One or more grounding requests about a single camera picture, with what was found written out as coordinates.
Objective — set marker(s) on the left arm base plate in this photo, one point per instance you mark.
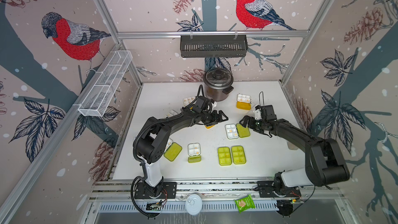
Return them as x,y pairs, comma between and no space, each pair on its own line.
163,190

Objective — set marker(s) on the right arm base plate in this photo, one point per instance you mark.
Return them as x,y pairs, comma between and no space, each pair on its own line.
271,189

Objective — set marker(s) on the black hanging wire basket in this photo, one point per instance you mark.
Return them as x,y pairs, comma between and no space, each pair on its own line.
213,46

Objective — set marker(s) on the silver rice cooker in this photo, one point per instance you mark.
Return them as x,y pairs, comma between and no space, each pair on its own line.
218,84

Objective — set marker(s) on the large green pillbox front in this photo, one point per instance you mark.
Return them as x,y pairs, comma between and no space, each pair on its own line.
238,154

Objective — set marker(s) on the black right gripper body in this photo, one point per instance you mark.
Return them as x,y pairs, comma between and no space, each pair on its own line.
258,124

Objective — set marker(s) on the small green pillbox front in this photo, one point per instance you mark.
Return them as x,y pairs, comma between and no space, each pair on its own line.
194,153

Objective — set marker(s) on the white round lid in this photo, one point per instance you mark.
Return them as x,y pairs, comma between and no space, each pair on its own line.
193,204

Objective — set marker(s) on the white wire mesh shelf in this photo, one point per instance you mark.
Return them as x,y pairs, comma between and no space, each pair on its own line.
100,95

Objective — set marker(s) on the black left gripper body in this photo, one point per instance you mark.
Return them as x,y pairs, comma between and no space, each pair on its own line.
207,117

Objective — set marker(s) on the small white cup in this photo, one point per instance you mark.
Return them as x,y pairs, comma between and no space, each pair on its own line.
292,146

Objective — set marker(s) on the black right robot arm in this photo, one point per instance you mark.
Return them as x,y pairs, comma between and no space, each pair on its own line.
324,161

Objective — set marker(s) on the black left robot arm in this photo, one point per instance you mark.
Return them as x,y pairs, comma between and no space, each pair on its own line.
150,143

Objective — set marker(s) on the green snack packet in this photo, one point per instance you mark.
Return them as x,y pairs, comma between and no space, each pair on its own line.
245,203

